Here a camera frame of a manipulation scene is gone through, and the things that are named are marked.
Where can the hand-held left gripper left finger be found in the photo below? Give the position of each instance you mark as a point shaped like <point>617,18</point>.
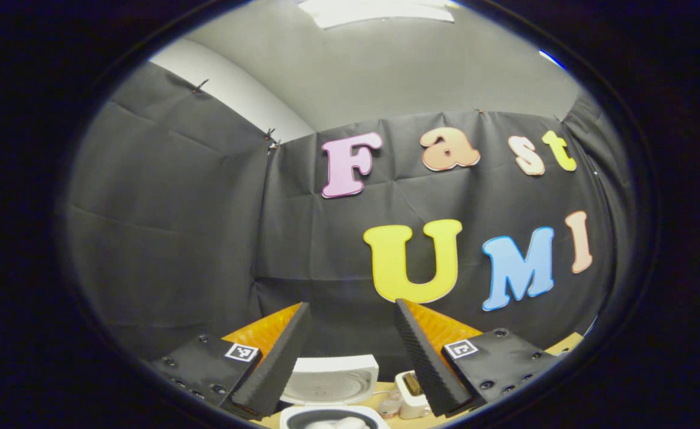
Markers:
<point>275,363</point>

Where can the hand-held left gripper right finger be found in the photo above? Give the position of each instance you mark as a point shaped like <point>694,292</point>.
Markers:
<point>424,369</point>

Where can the clear bottle with red label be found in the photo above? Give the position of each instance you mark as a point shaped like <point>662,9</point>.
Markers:
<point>390,405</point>

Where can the white rice cooker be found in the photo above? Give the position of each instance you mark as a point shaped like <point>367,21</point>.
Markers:
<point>332,381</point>

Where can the white toaster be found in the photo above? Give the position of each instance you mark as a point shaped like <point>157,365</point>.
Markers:
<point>409,408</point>

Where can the black backdrop cloth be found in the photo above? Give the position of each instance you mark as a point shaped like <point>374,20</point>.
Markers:
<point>177,238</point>

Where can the ceiling light panel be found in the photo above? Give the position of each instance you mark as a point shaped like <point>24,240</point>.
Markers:
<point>379,11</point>
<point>551,58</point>

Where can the brown toast slice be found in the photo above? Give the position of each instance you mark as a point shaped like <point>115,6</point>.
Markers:
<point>414,384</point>

